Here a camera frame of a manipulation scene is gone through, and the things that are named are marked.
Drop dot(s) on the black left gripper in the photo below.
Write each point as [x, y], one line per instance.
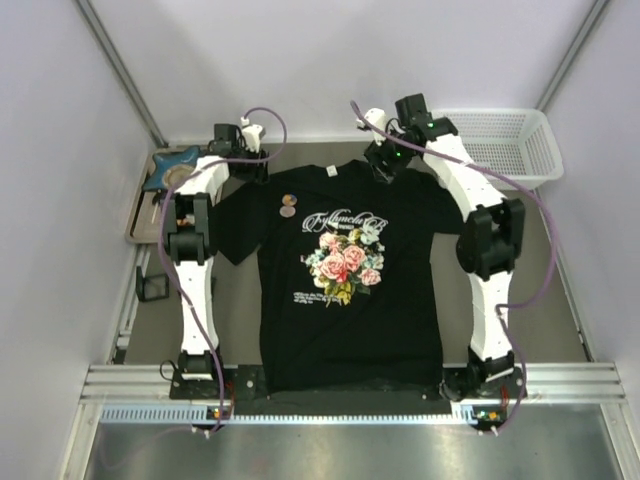
[255, 167]

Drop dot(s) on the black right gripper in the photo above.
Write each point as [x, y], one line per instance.
[382, 163]

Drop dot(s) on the white round brooch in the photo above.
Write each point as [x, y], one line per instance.
[287, 211]

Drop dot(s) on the black floral t-shirt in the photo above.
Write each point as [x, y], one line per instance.
[347, 292]

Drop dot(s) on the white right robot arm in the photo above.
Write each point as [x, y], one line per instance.
[490, 241]

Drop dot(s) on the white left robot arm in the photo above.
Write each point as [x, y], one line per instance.
[186, 248]

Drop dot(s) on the black box with yellow brooch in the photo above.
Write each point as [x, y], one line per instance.
[150, 288]

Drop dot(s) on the blue star-shaped dish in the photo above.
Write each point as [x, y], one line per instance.
[170, 168]

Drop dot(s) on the brown rectangular tray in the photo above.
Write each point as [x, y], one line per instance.
[144, 218]

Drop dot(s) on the white perforated plastic basket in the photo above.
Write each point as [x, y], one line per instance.
[517, 143]

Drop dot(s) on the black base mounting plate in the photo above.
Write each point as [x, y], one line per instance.
[248, 383]

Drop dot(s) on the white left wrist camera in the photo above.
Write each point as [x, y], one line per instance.
[252, 135]

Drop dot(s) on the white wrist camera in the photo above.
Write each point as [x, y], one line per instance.
[252, 135]
[373, 121]

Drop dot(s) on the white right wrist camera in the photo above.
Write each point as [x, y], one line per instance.
[373, 121]

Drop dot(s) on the grey slotted cable duct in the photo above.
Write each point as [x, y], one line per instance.
[272, 412]

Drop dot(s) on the aluminium frame rail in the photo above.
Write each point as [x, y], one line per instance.
[572, 424]

